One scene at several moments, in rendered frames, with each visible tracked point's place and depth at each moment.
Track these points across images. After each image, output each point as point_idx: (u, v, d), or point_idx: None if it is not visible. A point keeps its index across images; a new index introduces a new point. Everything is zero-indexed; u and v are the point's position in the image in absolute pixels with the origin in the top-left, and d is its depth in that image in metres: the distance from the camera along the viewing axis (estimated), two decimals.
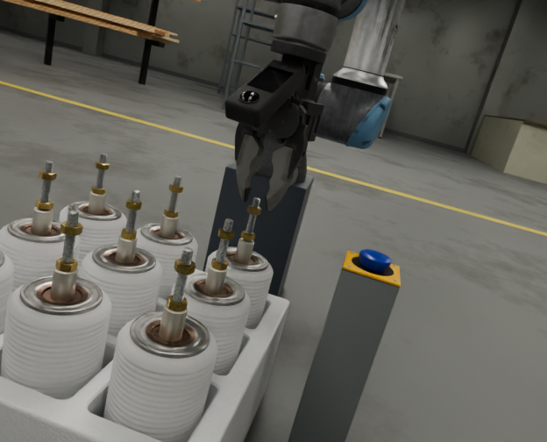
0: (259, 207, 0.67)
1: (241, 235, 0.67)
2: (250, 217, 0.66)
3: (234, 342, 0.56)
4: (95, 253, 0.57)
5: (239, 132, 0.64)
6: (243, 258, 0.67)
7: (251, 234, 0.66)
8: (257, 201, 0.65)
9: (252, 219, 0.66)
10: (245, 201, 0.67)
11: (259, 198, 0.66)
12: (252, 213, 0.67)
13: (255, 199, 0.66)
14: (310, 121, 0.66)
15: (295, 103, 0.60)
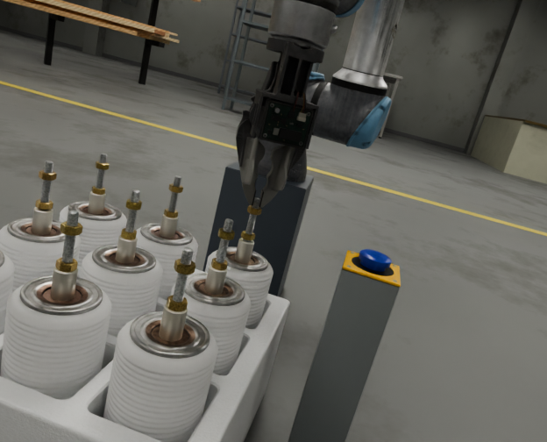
0: (259, 207, 0.67)
1: (241, 235, 0.67)
2: (250, 217, 0.66)
3: (234, 342, 0.56)
4: (95, 253, 0.57)
5: (297, 148, 0.65)
6: (243, 258, 0.67)
7: (251, 234, 0.66)
8: (257, 201, 0.65)
9: (252, 219, 0.66)
10: (259, 206, 0.66)
11: (259, 198, 0.66)
12: (252, 213, 0.67)
13: (255, 199, 0.66)
14: (263, 115, 0.57)
15: None
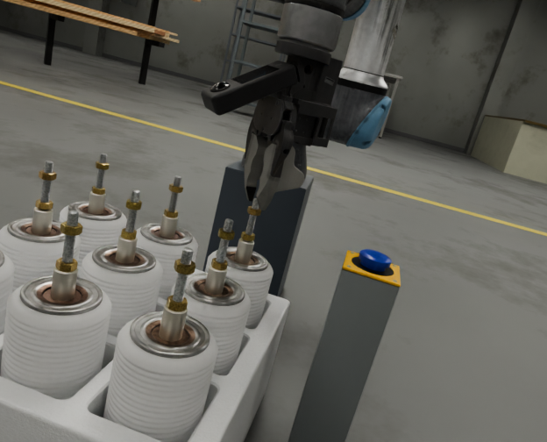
0: (248, 206, 0.66)
1: (250, 239, 0.66)
2: (255, 219, 0.66)
3: (234, 342, 0.56)
4: (95, 253, 0.57)
5: (249, 132, 0.66)
6: (243, 258, 0.67)
7: (252, 232, 0.67)
8: None
9: (254, 219, 0.67)
10: (251, 201, 0.67)
11: (253, 198, 0.66)
12: (250, 214, 0.66)
13: (254, 201, 0.65)
14: (322, 125, 0.63)
15: (282, 100, 0.59)
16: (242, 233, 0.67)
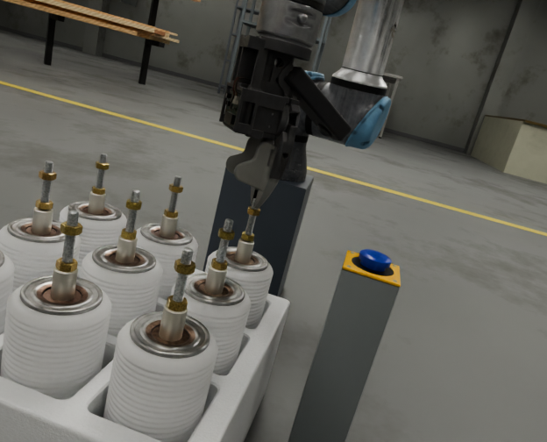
0: None
1: (242, 238, 0.67)
2: (251, 219, 0.66)
3: (234, 342, 0.56)
4: (95, 253, 0.57)
5: (289, 153, 0.60)
6: (243, 258, 0.67)
7: (252, 235, 0.67)
8: None
9: (253, 220, 0.66)
10: (255, 206, 0.65)
11: (256, 198, 0.66)
12: (251, 214, 0.67)
13: (253, 200, 0.66)
14: None
15: None
16: None
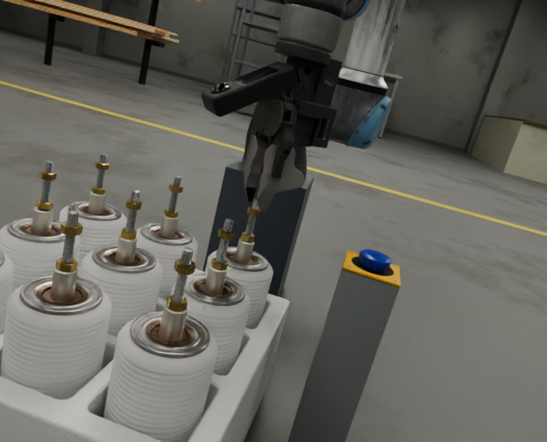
0: (254, 210, 0.65)
1: (252, 237, 0.68)
2: (252, 217, 0.67)
3: (234, 342, 0.56)
4: (95, 253, 0.57)
5: (249, 133, 0.66)
6: (243, 258, 0.67)
7: (244, 232, 0.67)
8: (253, 200, 0.66)
9: (249, 218, 0.67)
10: (251, 201, 0.67)
11: (257, 201, 0.65)
12: (255, 217, 0.66)
13: (259, 203, 0.66)
14: (322, 126, 0.63)
15: (282, 101, 0.59)
16: (250, 238, 0.66)
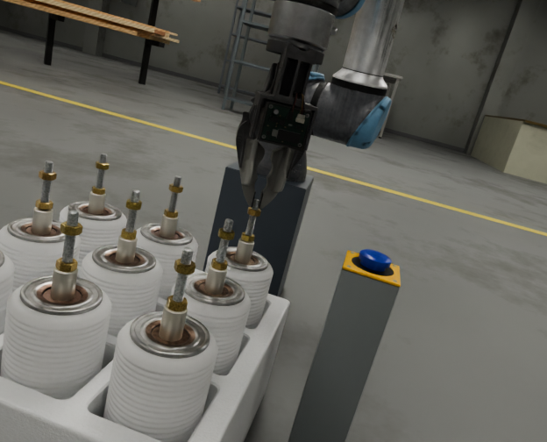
0: (254, 210, 0.65)
1: (252, 237, 0.68)
2: (252, 217, 0.67)
3: (234, 342, 0.56)
4: (95, 253, 0.57)
5: (297, 150, 0.65)
6: (243, 258, 0.67)
7: (244, 232, 0.67)
8: (253, 200, 0.66)
9: (249, 218, 0.67)
10: (259, 207, 0.66)
11: (257, 201, 0.65)
12: (255, 217, 0.66)
13: (259, 203, 0.66)
14: (262, 117, 0.57)
15: None
16: (250, 238, 0.66)
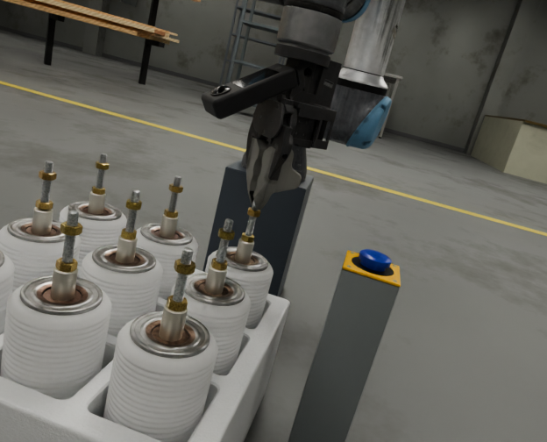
0: (260, 210, 0.66)
1: (241, 236, 0.67)
2: (248, 219, 0.66)
3: (234, 342, 0.56)
4: (95, 253, 0.57)
5: (249, 138, 0.66)
6: (243, 258, 0.67)
7: (248, 236, 0.66)
8: (255, 203, 0.65)
9: (251, 221, 0.66)
10: (254, 205, 0.66)
11: None
12: None
13: None
14: (321, 128, 0.63)
15: (282, 103, 0.59)
16: (252, 235, 0.68)
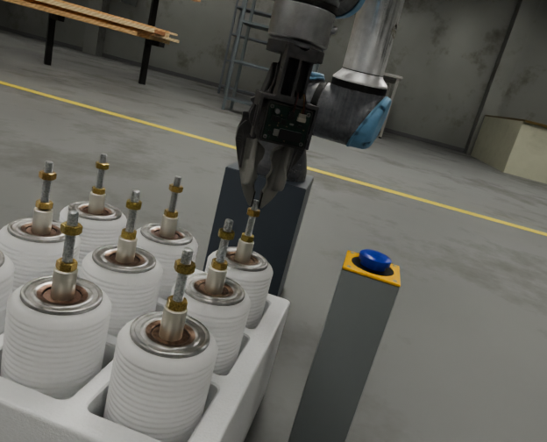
0: (259, 210, 0.66)
1: (241, 236, 0.67)
2: (248, 219, 0.66)
3: (234, 342, 0.56)
4: (95, 253, 0.57)
5: (297, 149, 0.65)
6: (243, 258, 0.67)
7: (248, 236, 0.66)
8: (254, 203, 0.65)
9: (250, 221, 0.66)
10: (258, 206, 0.66)
11: (259, 201, 0.66)
12: None
13: (255, 202, 0.66)
14: (263, 116, 0.57)
15: None
16: (252, 235, 0.68)
